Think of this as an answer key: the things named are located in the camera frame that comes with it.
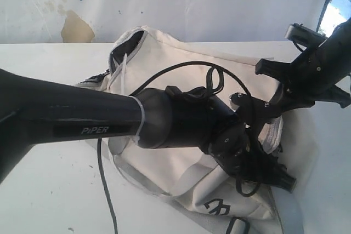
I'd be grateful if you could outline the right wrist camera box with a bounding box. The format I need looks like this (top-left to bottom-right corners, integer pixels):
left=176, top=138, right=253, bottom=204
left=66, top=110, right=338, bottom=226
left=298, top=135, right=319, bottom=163
left=285, top=23, right=327, bottom=48

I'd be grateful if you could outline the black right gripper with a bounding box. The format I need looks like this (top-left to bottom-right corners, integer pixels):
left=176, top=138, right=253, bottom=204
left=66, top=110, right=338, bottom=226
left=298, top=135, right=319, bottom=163
left=255, top=33, right=350, bottom=113

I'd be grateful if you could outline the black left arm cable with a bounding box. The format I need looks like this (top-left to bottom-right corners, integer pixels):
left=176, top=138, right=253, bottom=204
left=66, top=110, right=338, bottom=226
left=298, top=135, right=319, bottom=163
left=97, top=61, right=264, bottom=234

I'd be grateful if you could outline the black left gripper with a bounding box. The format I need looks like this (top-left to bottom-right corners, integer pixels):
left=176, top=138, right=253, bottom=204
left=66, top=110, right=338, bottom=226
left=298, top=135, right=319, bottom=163
left=202, top=124, right=297, bottom=192

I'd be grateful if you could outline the white canvas duffel bag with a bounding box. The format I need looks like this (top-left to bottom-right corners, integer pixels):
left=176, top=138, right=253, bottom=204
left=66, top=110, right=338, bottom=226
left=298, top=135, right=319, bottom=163
left=73, top=24, right=316, bottom=234

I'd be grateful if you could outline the left robot arm black grey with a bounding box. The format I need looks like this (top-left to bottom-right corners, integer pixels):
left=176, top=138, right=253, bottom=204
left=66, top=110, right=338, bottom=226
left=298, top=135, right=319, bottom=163
left=1, top=71, right=296, bottom=191

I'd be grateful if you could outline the right robot arm black grey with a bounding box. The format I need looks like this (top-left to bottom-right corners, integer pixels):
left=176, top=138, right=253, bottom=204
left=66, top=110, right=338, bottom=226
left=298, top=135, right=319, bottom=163
left=255, top=20, right=350, bottom=112

